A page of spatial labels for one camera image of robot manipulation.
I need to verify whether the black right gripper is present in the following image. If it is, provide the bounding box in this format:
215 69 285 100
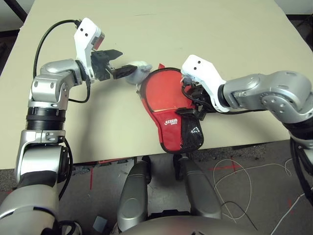
176 82 209 121

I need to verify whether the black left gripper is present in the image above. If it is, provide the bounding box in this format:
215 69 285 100
91 48 137 82

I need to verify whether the red and black paddle case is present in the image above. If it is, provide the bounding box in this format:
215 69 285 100
136 63 205 154

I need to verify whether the grey robot right leg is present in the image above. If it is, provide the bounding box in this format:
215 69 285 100
175 154 223 220

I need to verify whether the grey robot leg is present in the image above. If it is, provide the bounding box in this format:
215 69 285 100
175 154 223 220
117 160 153 232

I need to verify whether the grey robot left leg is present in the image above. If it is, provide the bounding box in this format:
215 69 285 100
117 160 153 232

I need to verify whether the grey robot torso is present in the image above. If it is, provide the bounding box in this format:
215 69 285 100
119 214 255 235

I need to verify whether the grey paper scrap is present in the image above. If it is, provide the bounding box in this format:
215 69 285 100
94 215 109 231

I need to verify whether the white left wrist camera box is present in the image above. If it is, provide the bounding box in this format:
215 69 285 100
74 17 106 82

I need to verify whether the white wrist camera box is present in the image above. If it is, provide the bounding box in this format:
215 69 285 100
180 54 233 113
74 17 106 82

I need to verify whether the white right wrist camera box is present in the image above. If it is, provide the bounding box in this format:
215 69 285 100
180 54 233 113

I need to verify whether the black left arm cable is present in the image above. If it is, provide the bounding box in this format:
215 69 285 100
32 19 91 202

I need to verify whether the white floor cable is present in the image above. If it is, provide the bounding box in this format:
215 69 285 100
212 158 313 235

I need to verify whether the black diagonal frame bar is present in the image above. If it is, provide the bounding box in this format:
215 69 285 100
14 0 28 24

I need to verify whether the thin black floor cable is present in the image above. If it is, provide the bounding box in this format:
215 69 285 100
219 200 259 231

